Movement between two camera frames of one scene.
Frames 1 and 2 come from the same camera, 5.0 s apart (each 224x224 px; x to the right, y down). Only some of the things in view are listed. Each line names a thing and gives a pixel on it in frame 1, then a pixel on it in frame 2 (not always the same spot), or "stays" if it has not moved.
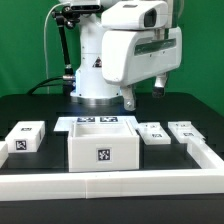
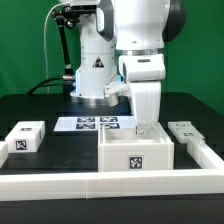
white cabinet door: (185, 132) stays
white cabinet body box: (96, 145) → (121, 148)
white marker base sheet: (67, 123) stays
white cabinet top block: (26, 136) stays
